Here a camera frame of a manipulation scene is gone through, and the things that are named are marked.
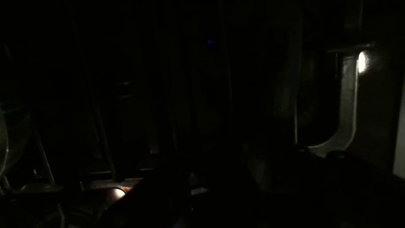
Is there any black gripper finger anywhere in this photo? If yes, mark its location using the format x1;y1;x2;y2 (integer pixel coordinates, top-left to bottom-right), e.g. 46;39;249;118
98;165;192;228

